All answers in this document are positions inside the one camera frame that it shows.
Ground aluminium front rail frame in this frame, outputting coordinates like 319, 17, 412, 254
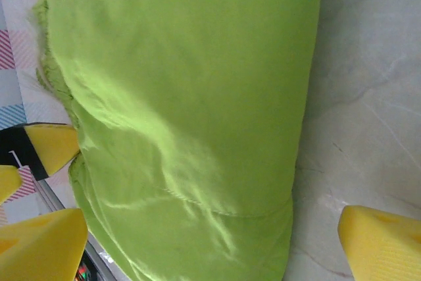
32, 177, 114, 281

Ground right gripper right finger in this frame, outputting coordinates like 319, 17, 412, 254
337, 205, 421, 281

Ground right circuit board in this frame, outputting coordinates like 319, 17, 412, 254
74, 259, 98, 281

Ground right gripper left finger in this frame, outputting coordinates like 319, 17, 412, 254
0, 207, 89, 281

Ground lime green shorts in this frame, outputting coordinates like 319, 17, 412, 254
28, 0, 326, 281

